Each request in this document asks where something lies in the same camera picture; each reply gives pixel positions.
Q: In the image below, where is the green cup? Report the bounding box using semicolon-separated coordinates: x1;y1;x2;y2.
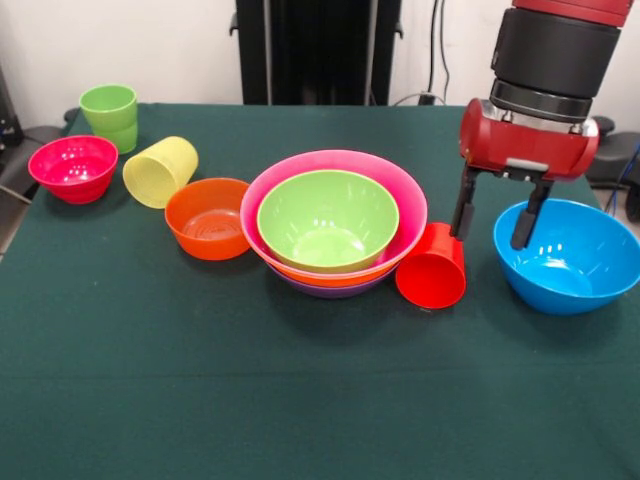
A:
78;83;139;155

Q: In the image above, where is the blue bowl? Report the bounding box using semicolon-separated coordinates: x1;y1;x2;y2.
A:
492;198;640;317

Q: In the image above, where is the grey pedestal foot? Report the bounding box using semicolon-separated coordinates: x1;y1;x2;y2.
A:
0;124;66;196
585;116;640;187

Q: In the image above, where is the yellow cup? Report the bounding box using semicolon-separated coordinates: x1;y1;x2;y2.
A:
122;135;200;210

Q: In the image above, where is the blue cable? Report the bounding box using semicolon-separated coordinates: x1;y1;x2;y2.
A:
603;144;640;214

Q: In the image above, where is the large orange bowl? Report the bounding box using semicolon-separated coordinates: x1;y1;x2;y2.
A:
252;247;397;290

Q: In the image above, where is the dark green tablecloth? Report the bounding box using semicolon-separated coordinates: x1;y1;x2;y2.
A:
0;102;640;480

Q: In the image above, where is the purple bowl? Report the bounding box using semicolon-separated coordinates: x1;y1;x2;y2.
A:
268;263;387;300

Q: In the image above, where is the red cup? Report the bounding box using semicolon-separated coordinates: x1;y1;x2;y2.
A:
394;222;467;310

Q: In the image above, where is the small crimson bowl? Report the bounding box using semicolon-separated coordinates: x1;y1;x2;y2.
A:
27;134;120;206

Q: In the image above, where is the large pink bowl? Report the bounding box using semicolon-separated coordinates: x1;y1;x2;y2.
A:
239;148;430;281

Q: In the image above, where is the small orange-red bowl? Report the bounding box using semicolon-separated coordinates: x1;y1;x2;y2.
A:
163;177;254;262

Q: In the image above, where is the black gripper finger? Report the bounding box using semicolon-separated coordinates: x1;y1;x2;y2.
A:
509;178;554;251
448;163;480;241

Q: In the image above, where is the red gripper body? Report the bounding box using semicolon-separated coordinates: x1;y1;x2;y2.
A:
458;98;601;183

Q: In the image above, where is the light green bowl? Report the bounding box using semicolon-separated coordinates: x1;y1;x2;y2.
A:
256;169;401;274

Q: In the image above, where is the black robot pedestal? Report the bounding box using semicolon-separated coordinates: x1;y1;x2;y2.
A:
229;0;406;107

